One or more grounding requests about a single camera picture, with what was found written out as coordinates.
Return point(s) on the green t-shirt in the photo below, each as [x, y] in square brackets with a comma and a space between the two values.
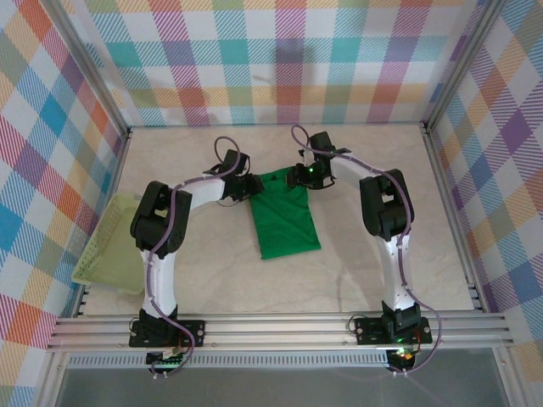
[284, 220]

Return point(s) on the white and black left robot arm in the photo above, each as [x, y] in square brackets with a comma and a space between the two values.
[157, 220]

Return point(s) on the aluminium table side rail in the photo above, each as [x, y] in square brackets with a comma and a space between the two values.
[119, 163]
[437, 163]

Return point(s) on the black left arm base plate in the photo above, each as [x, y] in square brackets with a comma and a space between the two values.
[193, 332]

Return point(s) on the aluminium frame post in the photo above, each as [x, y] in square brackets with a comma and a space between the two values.
[461, 63]
[87, 68]

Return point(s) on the aluminium mounting rail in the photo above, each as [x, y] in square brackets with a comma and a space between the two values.
[275, 330]

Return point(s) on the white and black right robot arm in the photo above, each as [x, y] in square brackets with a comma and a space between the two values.
[386, 203]

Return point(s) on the pale green plastic basket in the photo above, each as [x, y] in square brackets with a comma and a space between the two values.
[97, 263]

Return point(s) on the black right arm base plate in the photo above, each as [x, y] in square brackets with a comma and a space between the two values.
[369, 330]

